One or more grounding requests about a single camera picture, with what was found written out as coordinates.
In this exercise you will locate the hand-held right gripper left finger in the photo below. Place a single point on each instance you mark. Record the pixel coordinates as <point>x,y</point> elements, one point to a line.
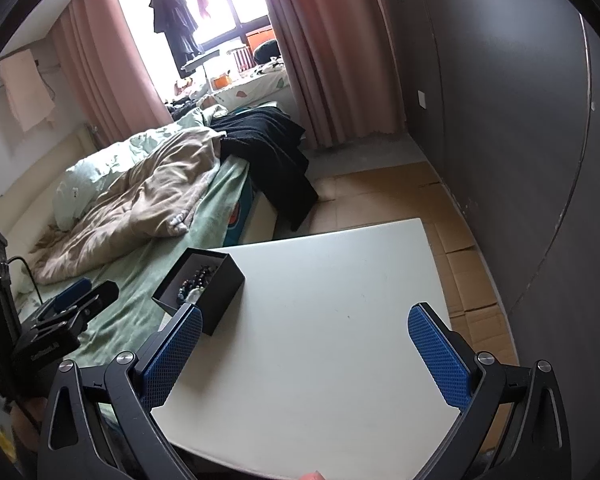
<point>175,355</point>

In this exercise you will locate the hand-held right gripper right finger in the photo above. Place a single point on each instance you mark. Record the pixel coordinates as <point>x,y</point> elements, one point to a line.
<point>437,355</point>

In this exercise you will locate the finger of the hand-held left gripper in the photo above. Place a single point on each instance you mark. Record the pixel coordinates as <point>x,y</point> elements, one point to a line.
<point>72,291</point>
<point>102,295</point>

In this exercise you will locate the black jewelry box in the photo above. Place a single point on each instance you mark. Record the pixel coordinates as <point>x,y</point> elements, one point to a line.
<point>225,290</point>

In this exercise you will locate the person's left forearm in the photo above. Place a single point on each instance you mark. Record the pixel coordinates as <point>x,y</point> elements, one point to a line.
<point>27,420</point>

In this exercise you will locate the bed with green sheet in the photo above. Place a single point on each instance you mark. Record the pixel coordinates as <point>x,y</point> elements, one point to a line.
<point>140,270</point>

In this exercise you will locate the beige duvet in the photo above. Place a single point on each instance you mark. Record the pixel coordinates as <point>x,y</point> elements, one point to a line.
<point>140,200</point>

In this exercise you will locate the light green duvet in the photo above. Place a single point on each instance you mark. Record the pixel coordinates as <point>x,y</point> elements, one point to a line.
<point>90,175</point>

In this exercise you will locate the white table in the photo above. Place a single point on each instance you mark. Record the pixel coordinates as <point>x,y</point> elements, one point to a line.
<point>380,195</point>

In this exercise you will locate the beige towel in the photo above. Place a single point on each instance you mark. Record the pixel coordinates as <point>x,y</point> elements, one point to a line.
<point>25,90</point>

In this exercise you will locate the black blanket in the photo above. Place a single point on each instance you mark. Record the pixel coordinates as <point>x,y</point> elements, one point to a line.
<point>270,150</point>

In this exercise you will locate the pink curtain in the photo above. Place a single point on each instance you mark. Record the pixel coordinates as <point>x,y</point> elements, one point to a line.
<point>330,60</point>
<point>110,60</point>

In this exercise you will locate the orange container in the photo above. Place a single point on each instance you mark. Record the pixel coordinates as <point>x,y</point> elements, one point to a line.
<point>222,80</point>

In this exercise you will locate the white ironing board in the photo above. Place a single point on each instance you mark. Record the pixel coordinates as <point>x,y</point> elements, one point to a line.
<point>200,61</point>

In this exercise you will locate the grey wardrobe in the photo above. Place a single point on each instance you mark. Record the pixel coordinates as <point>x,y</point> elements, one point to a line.
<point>505,110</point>

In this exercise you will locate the table with printed cloth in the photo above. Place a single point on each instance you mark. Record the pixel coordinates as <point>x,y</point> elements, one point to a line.
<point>255,87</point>

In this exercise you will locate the dark hanging clothes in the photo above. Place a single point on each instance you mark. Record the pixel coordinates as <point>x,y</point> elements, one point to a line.
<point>175,25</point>

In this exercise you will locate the black round cushion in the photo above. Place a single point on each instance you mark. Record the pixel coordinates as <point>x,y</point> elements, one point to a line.
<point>266,51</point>

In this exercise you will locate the orange box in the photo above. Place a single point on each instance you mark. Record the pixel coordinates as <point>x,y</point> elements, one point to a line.
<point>260,39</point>

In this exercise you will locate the white wall switch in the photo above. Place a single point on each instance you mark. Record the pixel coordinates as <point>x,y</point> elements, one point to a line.
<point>422,99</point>

